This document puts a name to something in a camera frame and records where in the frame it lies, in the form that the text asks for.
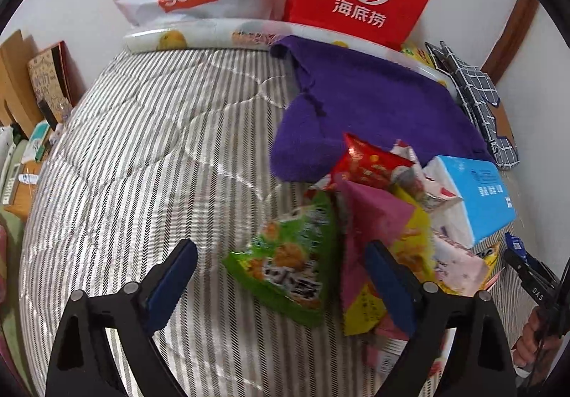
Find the blue tissue pack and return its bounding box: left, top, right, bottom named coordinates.
left=424, top=156, right=516, bottom=248

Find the pale pink sachet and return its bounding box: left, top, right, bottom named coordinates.
left=431, top=231, right=489, bottom=297

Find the white red character snack packet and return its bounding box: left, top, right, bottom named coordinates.
left=364, top=314, right=456, bottom=381

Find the white pink snack packet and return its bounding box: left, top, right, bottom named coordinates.
left=390, top=139, right=462, bottom=213

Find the pink yellow snack packet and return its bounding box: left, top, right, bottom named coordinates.
left=337, top=180, right=436, bottom=336

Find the green snack packet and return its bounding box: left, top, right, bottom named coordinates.
left=223, top=190, right=338, bottom=328

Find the right hand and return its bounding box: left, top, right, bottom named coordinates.
left=512, top=306, right=542, bottom=368

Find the blue plaid folded cloth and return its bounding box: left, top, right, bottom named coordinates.
left=425, top=41, right=520, bottom=169

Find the wooden nightstand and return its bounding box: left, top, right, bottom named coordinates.
left=5, top=161, right=43, bottom=221

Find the yellow chips bag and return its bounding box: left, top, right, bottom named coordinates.
left=401, top=42, right=436, bottom=69

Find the white teal tube box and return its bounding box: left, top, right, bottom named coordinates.
left=20, top=120, right=51, bottom=164

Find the striped quilted mattress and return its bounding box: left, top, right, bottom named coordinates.
left=19, top=50, right=382, bottom=396

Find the white remote control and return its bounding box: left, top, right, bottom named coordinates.
left=1, top=140, right=28, bottom=206

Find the purple towel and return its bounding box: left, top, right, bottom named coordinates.
left=270, top=36, right=492, bottom=183

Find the patterned book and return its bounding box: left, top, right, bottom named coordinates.
left=26, top=41, right=76, bottom=123

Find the rolled fruit print mat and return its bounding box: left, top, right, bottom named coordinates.
left=124, top=19, right=459, bottom=101

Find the brown wooden door frame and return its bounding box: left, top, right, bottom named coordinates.
left=481, top=0, right=539, bottom=84

